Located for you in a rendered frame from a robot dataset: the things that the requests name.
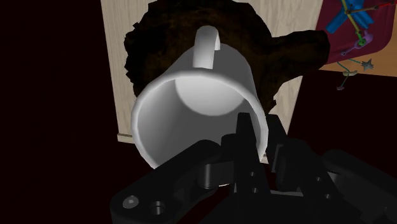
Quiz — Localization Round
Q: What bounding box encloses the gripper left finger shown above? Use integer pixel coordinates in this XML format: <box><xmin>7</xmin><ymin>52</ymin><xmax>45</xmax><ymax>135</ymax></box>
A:
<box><xmin>109</xmin><ymin>113</ymin><xmax>271</xmax><ymax>224</ymax></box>

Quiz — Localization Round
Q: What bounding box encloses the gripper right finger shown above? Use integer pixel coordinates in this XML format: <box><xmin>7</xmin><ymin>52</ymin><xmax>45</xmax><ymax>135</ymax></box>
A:
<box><xmin>265</xmin><ymin>114</ymin><xmax>397</xmax><ymax>224</ymax></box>

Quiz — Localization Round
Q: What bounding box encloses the white mug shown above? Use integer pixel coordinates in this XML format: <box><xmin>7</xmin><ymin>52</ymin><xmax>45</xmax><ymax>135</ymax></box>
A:
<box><xmin>130</xmin><ymin>25</ymin><xmax>269</xmax><ymax>170</ymax></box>

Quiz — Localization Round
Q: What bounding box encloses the dark brown rough lump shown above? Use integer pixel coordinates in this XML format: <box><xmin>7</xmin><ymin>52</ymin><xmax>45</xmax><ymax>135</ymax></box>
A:
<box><xmin>123</xmin><ymin>0</ymin><xmax>331</xmax><ymax>114</ymax></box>

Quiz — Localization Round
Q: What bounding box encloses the colourful stick toy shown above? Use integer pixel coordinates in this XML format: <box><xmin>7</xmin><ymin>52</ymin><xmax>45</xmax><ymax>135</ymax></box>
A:
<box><xmin>325</xmin><ymin>0</ymin><xmax>397</xmax><ymax>92</ymax></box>

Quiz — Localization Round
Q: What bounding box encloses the maroon cushion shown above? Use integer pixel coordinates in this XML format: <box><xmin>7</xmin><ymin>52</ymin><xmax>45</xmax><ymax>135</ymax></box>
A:
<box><xmin>316</xmin><ymin>0</ymin><xmax>397</xmax><ymax>65</ymax></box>

